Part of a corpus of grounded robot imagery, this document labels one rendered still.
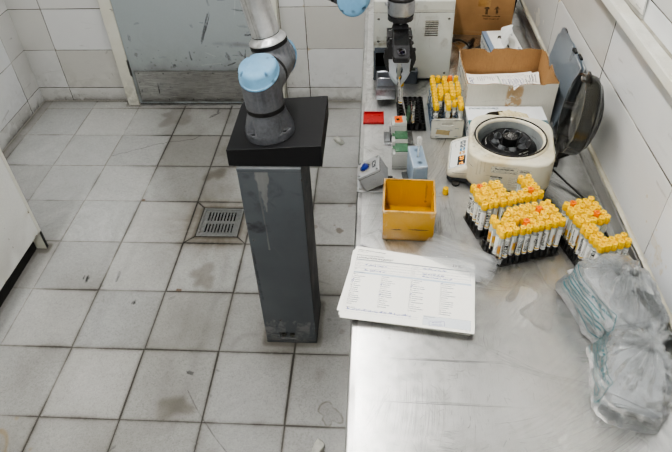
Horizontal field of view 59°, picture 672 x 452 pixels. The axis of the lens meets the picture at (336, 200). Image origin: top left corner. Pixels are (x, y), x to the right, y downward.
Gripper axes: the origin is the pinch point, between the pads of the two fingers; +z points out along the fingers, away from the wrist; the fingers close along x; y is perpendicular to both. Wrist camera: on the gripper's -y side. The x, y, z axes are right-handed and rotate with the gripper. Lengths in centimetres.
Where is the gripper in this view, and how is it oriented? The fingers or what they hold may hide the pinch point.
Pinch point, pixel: (398, 82)
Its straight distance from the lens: 177.3
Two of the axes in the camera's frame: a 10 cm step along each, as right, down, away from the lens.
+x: -10.0, 0.1, 0.4
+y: 0.2, -6.5, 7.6
